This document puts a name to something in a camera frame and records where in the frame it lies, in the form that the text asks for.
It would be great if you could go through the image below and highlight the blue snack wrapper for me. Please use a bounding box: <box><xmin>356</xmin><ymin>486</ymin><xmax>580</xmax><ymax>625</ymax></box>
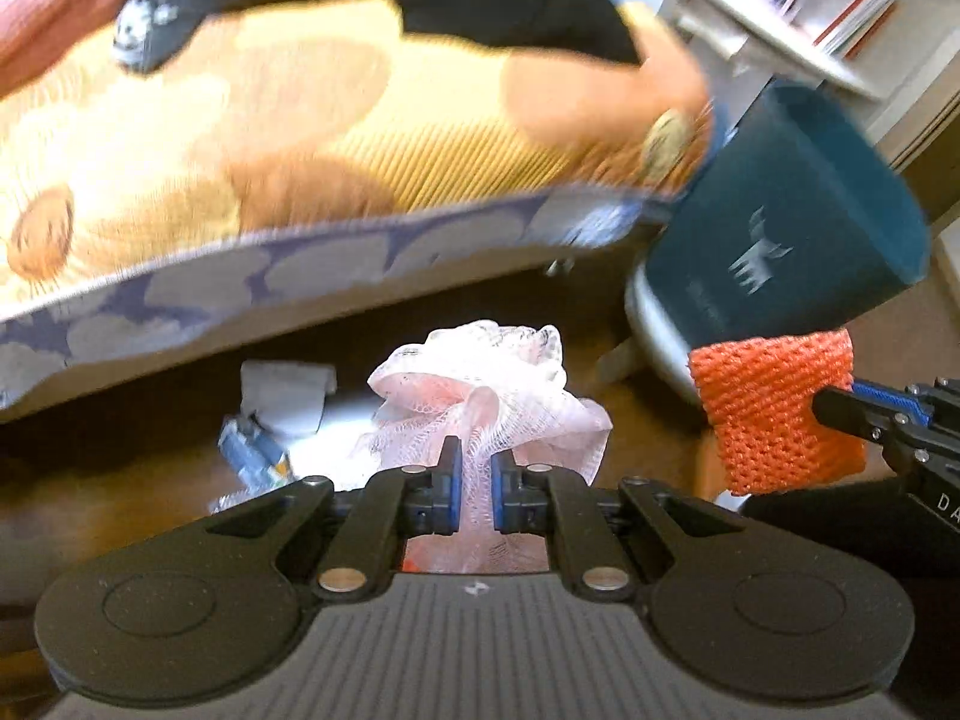
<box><xmin>216</xmin><ymin>412</ymin><xmax>295</xmax><ymax>487</ymax></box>

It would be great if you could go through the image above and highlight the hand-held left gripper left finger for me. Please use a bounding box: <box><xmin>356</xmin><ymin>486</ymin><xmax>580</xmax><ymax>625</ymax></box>
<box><xmin>206</xmin><ymin>436</ymin><xmax>462</xmax><ymax>601</ymax></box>

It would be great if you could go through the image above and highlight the bed with floral cover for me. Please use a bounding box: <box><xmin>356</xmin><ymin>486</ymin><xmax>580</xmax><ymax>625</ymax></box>
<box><xmin>0</xmin><ymin>0</ymin><xmax>717</xmax><ymax>302</ymax></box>

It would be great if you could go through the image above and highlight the white shelf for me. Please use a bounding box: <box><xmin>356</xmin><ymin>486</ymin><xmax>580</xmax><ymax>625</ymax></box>
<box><xmin>658</xmin><ymin>0</ymin><xmax>905</xmax><ymax>100</ymax></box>

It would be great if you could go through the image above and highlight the pink mesh bath sponge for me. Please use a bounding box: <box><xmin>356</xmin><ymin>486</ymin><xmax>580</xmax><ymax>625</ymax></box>
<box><xmin>366</xmin><ymin>321</ymin><xmax>612</xmax><ymax>575</ymax></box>

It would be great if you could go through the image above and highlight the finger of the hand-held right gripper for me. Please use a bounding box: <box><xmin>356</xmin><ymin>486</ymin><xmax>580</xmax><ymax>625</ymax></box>
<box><xmin>812</xmin><ymin>381</ymin><xmax>937</xmax><ymax>455</ymax></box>

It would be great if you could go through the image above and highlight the grey round stool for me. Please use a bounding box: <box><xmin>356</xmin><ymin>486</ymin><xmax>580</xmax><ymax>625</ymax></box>
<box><xmin>596</xmin><ymin>261</ymin><xmax>713</xmax><ymax>404</ymax></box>

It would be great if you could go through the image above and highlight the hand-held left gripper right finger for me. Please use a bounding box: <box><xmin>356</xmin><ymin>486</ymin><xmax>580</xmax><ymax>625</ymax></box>
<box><xmin>490</xmin><ymin>451</ymin><xmax>740</xmax><ymax>601</ymax></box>

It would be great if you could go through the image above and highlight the black and white printed cloth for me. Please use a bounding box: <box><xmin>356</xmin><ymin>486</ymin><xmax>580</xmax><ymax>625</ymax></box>
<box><xmin>111</xmin><ymin>0</ymin><xmax>556</xmax><ymax>74</ymax></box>

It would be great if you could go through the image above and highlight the round gold badge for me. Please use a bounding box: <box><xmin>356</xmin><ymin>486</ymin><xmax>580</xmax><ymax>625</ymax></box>
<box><xmin>643</xmin><ymin>109</ymin><xmax>692</xmax><ymax>185</ymax></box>

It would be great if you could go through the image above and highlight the red pillow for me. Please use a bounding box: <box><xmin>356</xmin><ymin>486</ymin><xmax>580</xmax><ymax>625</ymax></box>
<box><xmin>0</xmin><ymin>0</ymin><xmax>147</xmax><ymax>95</ymax></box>

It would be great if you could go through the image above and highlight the dark teal trash bin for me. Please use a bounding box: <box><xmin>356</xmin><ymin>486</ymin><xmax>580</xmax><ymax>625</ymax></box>
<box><xmin>645</xmin><ymin>81</ymin><xmax>932</xmax><ymax>352</ymax></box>

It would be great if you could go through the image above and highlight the white paper sheet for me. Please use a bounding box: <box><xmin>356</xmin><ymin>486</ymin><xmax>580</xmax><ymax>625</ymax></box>
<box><xmin>238</xmin><ymin>358</ymin><xmax>338</xmax><ymax>437</ymax></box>

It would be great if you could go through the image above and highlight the orange mesh net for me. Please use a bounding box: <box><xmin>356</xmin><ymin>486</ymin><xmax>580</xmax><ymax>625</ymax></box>
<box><xmin>688</xmin><ymin>328</ymin><xmax>869</xmax><ymax>497</ymax></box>

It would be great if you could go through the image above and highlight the stack of books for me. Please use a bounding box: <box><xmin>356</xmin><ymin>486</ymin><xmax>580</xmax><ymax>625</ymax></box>
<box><xmin>802</xmin><ymin>0</ymin><xmax>901</xmax><ymax>59</ymax></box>

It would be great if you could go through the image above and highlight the blue floral bed sheet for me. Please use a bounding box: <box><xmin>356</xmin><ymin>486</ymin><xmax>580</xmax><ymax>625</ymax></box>
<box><xmin>0</xmin><ymin>189</ymin><xmax>661</xmax><ymax>410</ymax></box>

